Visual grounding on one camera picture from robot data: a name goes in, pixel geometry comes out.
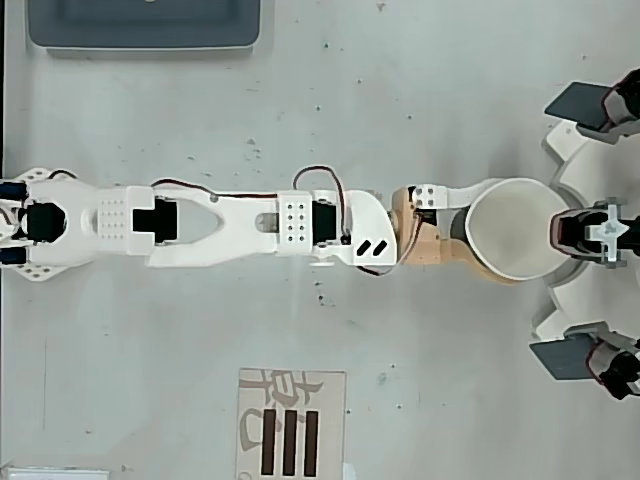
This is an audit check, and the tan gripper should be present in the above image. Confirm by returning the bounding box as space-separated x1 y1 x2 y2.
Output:
388 180 519 288

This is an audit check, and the white paper cup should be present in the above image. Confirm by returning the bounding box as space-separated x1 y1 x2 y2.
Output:
449 175 573 283

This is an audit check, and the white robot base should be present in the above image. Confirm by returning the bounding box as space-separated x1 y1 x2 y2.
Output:
0 167 84 284

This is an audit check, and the black red valve motor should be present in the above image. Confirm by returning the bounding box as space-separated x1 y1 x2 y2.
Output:
548 207 640 257

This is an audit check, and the white gear-shaped valve stand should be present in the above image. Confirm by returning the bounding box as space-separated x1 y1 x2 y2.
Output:
529 119 640 347

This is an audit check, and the dark grey paddle flap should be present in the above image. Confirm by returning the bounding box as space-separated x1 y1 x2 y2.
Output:
543 81 615 133
528 335 599 384

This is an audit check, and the black red paddle motor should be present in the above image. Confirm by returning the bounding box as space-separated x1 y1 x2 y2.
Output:
598 68 640 147
583 333 640 402

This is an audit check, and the paper card with brown bars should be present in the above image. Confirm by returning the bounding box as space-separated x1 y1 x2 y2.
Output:
234 368 348 480

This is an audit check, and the grey plastic tray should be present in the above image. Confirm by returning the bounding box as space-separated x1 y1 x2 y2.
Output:
25 0 263 52

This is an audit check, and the red black looped cable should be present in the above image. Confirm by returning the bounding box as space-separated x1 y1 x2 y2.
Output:
292 165 354 246

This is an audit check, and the white cross valve handle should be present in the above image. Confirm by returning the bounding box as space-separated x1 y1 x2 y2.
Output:
583 198 631 270

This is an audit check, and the red black long cable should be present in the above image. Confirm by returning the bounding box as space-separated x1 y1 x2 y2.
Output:
149 178 281 202

